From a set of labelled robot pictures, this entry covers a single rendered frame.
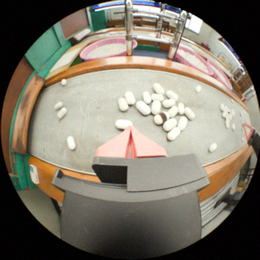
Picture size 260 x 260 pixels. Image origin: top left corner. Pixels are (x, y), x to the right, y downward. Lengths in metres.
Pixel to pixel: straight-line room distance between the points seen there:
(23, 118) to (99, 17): 2.68
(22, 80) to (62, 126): 0.32
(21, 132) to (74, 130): 0.23
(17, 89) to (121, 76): 0.43
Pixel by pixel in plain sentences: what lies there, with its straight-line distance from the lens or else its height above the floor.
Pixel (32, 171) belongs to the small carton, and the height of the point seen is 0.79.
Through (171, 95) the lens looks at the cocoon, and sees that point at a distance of 0.24.
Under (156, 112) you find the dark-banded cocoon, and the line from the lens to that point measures 0.20.
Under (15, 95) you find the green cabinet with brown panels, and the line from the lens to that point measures 0.44.
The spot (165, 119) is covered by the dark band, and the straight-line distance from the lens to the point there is 0.20.
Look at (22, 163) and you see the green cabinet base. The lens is 0.44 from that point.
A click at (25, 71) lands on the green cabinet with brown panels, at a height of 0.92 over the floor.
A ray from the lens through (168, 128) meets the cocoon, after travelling 0.20.
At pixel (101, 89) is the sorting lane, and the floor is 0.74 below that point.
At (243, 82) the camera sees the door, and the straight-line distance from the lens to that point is 5.09.
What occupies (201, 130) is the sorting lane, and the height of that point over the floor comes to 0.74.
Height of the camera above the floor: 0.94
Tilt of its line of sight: 76 degrees down
